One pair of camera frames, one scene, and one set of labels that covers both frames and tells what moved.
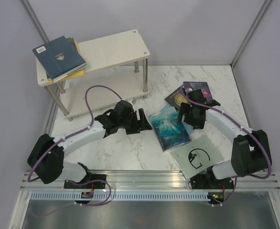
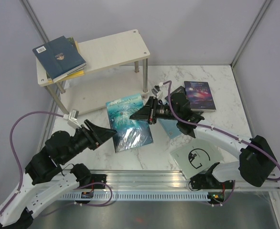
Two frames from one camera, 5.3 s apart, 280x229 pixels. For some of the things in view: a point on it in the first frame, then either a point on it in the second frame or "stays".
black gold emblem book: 176,98 stays
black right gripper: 185,108 to 148,112
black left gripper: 144,125 to 97,135
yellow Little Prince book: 79,73 stays
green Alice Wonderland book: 71,39 stays
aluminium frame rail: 155,181 stays
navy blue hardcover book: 58,58 stays
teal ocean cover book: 170,132 to 130,133
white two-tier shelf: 117,62 stays
